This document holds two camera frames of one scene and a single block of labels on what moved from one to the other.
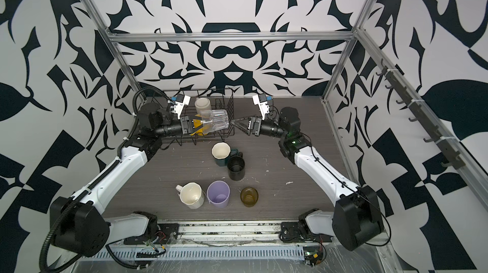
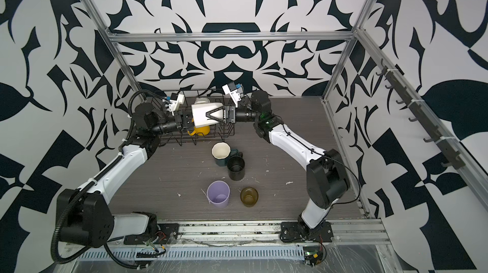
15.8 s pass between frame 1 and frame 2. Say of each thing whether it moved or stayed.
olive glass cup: stayed
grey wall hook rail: stayed
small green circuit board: stayed
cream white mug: moved
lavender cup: stayed
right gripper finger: moved
